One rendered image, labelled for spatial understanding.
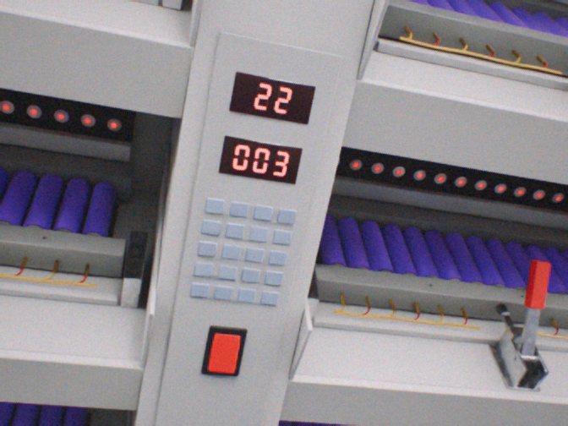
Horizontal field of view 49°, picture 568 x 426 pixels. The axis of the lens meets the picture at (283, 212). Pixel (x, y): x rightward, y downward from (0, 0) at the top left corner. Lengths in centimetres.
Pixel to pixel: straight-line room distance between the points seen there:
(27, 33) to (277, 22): 13
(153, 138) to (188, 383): 24
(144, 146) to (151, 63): 21
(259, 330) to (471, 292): 20
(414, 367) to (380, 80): 21
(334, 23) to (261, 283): 16
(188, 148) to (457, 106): 16
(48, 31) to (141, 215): 21
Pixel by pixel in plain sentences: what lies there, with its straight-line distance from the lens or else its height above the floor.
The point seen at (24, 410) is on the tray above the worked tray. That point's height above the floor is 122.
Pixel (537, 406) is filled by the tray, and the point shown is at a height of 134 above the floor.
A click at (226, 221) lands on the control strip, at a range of 37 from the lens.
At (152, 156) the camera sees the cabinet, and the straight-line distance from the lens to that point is 57.
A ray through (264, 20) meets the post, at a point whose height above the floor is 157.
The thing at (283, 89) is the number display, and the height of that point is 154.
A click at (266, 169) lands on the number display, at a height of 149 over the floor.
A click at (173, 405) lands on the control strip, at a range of 42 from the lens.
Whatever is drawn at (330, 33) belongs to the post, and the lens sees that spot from 36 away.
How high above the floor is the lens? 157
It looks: 16 degrees down
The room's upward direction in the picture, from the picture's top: 12 degrees clockwise
